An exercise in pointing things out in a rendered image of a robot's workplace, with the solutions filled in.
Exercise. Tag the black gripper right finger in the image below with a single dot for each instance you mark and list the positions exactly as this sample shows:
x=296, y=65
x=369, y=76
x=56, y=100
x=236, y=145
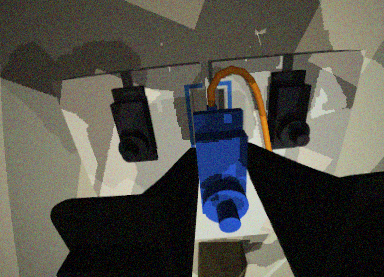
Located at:
x=312, y=213

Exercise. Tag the blue micro servo with orange cable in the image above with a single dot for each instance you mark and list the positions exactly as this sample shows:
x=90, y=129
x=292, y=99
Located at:
x=222, y=154

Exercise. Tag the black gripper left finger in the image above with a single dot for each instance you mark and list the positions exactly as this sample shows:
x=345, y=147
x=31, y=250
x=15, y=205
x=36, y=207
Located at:
x=164, y=214

